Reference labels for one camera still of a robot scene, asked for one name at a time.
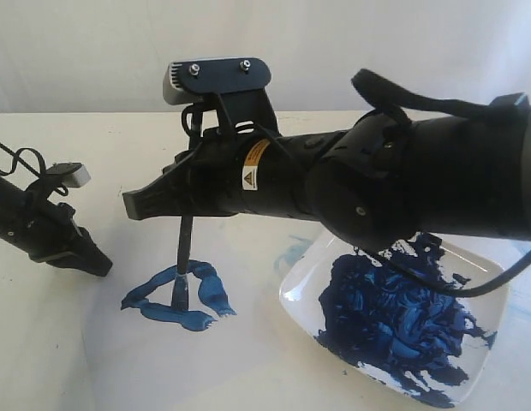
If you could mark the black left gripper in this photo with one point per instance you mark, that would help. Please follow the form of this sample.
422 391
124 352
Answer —
51 236

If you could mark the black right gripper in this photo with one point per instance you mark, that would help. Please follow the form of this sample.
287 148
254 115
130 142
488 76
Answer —
263 176

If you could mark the black paintbrush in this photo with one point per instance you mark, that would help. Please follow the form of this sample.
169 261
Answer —
192 116

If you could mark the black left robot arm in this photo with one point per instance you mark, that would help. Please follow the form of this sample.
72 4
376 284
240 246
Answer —
16 204

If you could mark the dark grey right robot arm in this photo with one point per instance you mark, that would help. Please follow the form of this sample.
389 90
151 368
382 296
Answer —
410 164

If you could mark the white paper sheet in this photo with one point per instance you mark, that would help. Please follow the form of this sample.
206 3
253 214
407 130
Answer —
139 364

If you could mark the white square paint plate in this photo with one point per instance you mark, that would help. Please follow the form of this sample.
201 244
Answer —
396 315

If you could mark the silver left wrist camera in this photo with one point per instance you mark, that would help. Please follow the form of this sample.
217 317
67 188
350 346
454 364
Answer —
69 175

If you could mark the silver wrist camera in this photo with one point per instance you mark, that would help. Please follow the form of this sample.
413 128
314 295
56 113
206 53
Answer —
69 175
189 81

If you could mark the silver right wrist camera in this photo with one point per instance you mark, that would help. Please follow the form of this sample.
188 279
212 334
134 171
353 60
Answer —
189 81

